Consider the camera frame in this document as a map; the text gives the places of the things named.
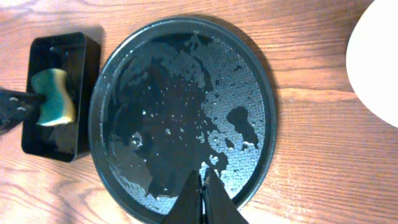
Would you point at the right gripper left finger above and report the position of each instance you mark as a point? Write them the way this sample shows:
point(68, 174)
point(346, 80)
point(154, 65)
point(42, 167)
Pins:
point(188, 207)

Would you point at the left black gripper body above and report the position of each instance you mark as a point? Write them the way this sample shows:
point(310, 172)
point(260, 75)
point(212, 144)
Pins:
point(17, 106)

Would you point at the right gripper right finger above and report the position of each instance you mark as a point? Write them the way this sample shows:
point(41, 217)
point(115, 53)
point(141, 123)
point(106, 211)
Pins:
point(219, 208)

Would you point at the green yellow scrub sponge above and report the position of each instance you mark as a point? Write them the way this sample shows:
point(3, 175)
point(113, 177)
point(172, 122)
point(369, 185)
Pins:
point(58, 107)

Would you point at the yellow plate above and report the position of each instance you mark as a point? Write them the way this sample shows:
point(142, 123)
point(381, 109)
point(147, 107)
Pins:
point(371, 59)

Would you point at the black rectangular tray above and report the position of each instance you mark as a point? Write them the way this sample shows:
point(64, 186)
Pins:
point(79, 56)

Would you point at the black round tray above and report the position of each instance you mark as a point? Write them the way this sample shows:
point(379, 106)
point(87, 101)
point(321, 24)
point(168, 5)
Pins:
point(178, 95)

